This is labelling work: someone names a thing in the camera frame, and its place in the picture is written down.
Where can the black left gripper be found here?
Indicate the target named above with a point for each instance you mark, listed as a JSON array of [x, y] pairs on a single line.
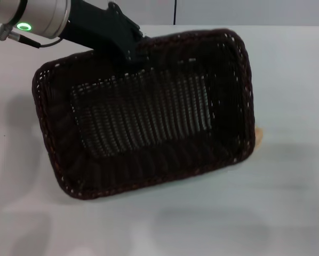
[[100, 26]]

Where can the black woven rectangular basket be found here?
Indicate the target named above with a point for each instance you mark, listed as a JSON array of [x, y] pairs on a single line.
[[148, 117]]

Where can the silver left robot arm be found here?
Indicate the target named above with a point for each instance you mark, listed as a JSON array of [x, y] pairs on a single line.
[[39, 13]]

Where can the round beige bread bun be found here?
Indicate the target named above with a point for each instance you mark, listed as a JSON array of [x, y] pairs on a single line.
[[259, 136]]

